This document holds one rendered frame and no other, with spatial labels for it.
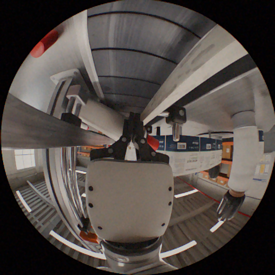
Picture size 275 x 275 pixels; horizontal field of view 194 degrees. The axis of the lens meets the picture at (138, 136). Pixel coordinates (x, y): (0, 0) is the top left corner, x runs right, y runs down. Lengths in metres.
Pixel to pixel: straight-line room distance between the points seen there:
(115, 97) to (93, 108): 0.04
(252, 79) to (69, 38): 0.24
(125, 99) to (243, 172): 0.30
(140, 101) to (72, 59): 0.15
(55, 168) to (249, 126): 0.39
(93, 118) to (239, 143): 0.32
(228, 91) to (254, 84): 0.05
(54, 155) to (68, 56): 0.17
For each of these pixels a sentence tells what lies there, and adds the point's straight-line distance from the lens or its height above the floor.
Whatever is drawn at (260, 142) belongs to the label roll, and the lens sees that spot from 0.58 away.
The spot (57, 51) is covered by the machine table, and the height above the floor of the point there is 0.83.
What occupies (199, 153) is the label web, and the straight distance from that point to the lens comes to 0.36.
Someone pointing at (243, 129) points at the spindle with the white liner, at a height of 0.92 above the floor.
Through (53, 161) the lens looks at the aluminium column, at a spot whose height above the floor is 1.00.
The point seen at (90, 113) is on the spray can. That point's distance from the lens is 0.15.
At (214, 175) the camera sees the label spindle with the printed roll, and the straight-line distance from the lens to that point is 0.65.
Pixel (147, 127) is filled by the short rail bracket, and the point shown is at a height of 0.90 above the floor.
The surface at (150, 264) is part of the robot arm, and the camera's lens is 0.16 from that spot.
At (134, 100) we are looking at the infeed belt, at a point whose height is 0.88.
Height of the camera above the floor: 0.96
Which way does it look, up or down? 5 degrees down
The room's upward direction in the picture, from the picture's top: 177 degrees counter-clockwise
